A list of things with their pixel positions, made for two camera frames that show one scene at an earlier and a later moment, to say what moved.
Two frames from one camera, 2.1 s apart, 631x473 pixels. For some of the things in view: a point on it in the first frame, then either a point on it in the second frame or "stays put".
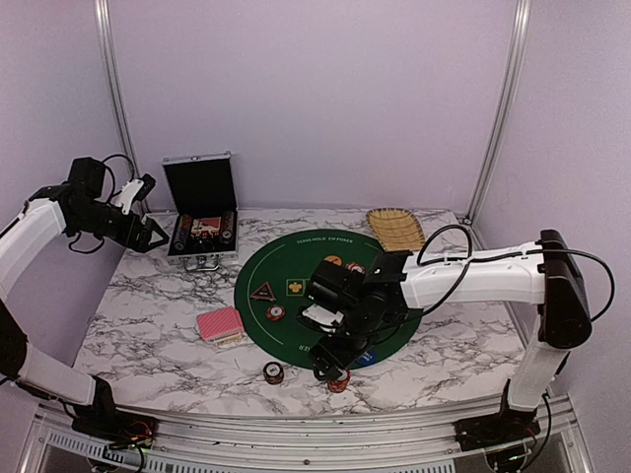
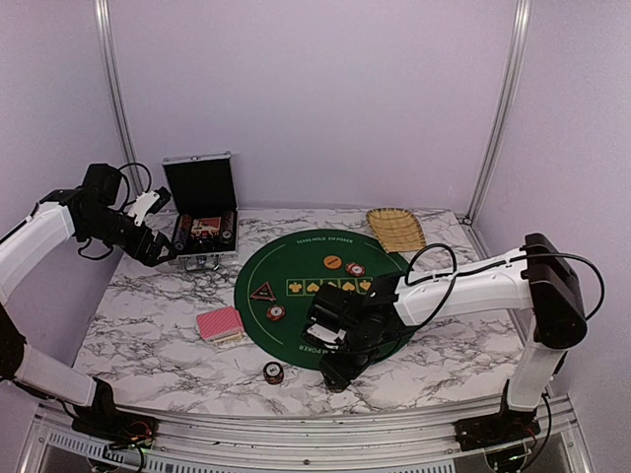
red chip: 275,312 stays put
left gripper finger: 165,241 → 171,255
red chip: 353,267 stays put
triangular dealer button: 264,292 stays put
